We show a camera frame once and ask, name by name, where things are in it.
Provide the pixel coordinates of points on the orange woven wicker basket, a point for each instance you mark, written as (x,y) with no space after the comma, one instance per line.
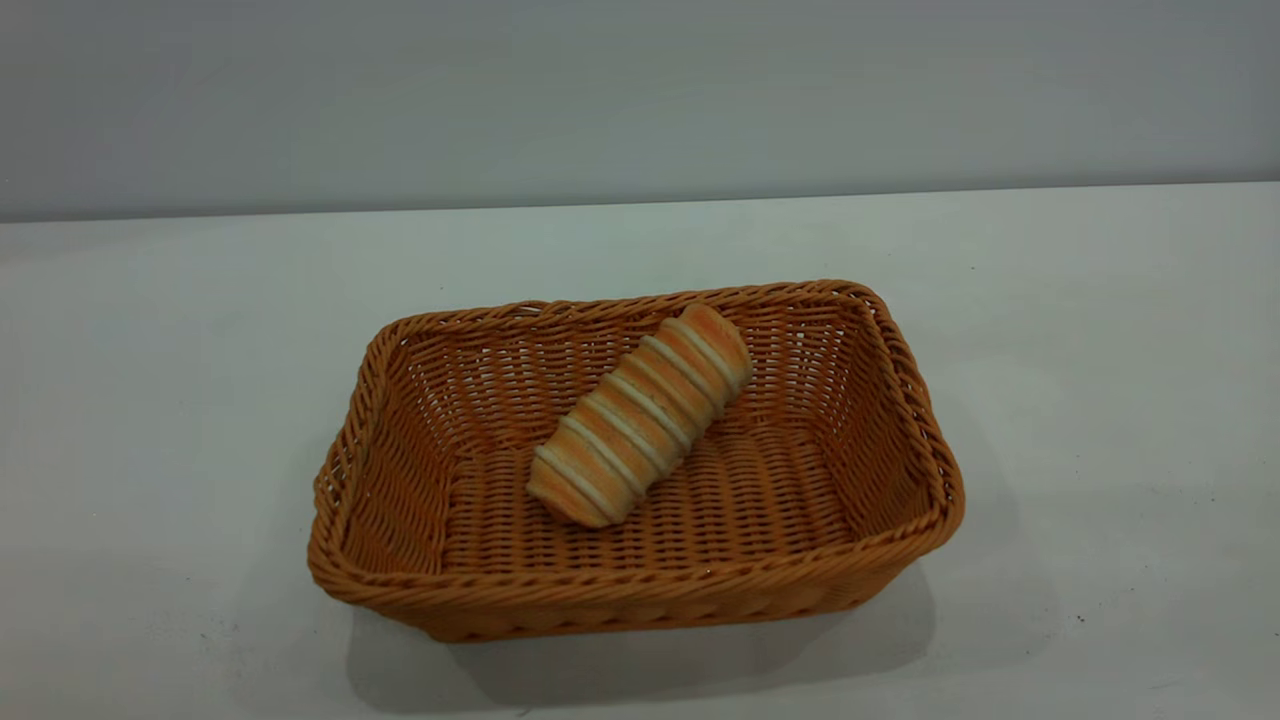
(760,500)

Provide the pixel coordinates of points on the striped spiral bread roll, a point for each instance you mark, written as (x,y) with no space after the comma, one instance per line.
(640,415)

